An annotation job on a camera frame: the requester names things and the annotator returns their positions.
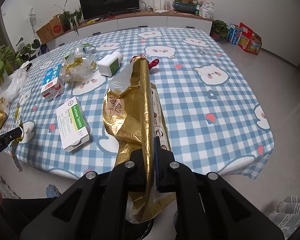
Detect yellow candy wrapper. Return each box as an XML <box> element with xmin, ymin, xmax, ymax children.
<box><xmin>11</xmin><ymin>102</ymin><xmax>24</xmax><ymax>172</ymax></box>

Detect gold foil snack bag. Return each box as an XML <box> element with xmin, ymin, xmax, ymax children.
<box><xmin>103</xmin><ymin>56</ymin><xmax>175</xmax><ymax>224</ymax></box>

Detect white green tablet box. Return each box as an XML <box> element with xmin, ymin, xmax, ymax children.
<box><xmin>56</xmin><ymin>96</ymin><xmax>90</xmax><ymax>152</ymax></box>

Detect blue white red carton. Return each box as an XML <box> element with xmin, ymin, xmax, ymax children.
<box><xmin>40</xmin><ymin>64</ymin><xmax>64</xmax><ymax>101</ymax></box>

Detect white plastic medicine bottle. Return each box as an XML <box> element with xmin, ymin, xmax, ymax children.
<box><xmin>97</xmin><ymin>51</ymin><xmax>123</xmax><ymax>77</ymax></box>

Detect blue checkered cartoon tablecloth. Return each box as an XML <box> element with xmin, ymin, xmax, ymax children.
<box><xmin>10</xmin><ymin>28</ymin><xmax>274</xmax><ymax>179</ymax></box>

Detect white plastic bag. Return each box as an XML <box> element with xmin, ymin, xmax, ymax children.
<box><xmin>0</xmin><ymin>68</ymin><xmax>28</xmax><ymax>102</ymax></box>

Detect blue shoe cover foot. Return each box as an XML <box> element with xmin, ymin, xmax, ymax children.
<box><xmin>46</xmin><ymin>184</ymin><xmax>61</xmax><ymax>198</ymax></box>

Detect large leafy green houseplant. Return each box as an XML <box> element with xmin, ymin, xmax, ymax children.
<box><xmin>0</xmin><ymin>37</ymin><xmax>41</xmax><ymax>85</ymax></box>

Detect red crumpled wrapper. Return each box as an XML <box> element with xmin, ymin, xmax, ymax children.
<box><xmin>130</xmin><ymin>54</ymin><xmax>160</xmax><ymax>70</ymax></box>

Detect clear plastic bag with wrappers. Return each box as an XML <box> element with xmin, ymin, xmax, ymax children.
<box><xmin>59</xmin><ymin>43</ymin><xmax>97</xmax><ymax>83</ymax></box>

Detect brown cardboard boxes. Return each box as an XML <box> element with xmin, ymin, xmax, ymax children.
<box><xmin>36</xmin><ymin>15</ymin><xmax>64</xmax><ymax>44</ymax></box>

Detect white wooden tv cabinet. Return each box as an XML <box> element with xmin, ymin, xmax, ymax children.
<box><xmin>47</xmin><ymin>11</ymin><xmax>212</xmax><ymax>50</ymax></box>

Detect grey patterned rug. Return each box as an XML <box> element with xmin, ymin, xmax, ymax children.
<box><xmin>268</xmin><ymin>196</ymin><xmax>300</xmax><ymax>239</ymax></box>

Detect small floor potted plant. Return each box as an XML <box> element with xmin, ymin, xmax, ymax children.
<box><xmin>210</xmin><ymin>20</ymin><xmax>229</xmax><ymax>41</ymax></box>

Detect potted plant on cabinet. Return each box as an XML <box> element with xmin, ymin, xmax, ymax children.
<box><xmin>55</xmin><ymin>0</ymin><xmax>83</xmax><ymax>34</ymax></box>

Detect colourful boxes on floor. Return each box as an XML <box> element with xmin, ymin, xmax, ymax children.
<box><xmin>226</xmin><ymin>22</ymin><xmax>262</xmax><ymax>55</ymax></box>

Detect white wifi router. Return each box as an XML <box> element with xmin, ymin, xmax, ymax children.
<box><xmin>152</xmin><ymin>0</ymin><xmax>170</xmax><ymax>14</ymax></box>

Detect white bag on cabinet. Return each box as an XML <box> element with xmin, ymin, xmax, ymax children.
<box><xmin>198</xmin><ymin>0</ymin><xmax>215</xmax><ymax>20</ymax></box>

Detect blue bonsai planter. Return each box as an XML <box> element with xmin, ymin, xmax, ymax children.
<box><xmin>172</xmin><ymin>0</ymin><xmax>197</xmax><ymax>15</ymax></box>

